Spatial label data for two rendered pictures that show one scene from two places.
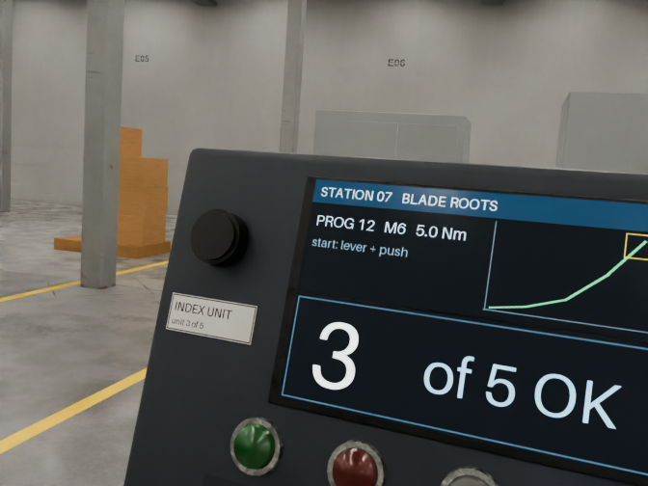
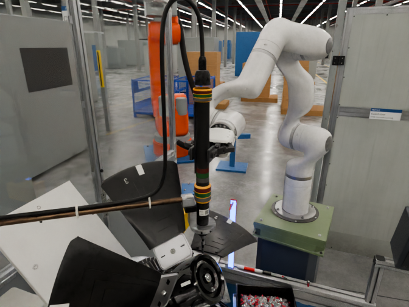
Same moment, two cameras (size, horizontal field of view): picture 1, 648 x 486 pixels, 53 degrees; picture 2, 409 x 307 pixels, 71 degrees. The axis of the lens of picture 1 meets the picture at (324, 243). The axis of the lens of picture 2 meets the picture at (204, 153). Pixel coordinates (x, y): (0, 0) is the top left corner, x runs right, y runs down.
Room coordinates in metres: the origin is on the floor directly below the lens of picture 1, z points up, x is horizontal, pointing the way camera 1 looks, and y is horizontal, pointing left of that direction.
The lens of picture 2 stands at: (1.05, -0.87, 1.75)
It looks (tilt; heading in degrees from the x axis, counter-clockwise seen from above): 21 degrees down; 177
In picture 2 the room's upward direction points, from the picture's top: straight up
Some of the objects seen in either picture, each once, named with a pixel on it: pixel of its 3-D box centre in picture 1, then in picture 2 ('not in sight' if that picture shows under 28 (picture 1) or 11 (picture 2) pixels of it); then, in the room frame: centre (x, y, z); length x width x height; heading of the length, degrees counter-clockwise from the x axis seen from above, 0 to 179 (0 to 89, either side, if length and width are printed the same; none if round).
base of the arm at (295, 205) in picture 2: not in sight; (296, 193); (-0.13, -0.37, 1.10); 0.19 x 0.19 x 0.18
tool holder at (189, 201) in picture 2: not in sight; (199, 211); (0.40, -0.85, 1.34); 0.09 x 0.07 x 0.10; 102
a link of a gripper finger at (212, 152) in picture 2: not in sight; (216, 153); (0.40, -0.80, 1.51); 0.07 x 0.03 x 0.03; 157
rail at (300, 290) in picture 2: not in sight; (254, 279); (0.11, -0.61, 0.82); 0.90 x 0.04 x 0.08; 67
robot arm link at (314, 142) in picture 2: not in sight; (308, 152); (-0.11, -0.36, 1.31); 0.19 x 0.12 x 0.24; 40
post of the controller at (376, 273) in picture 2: not in sight; (374, 279); (0.27, -0.21, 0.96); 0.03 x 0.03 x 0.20; 67
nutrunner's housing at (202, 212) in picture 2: not in sight; (202, 155); (0.40, -0.84, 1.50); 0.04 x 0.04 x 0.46
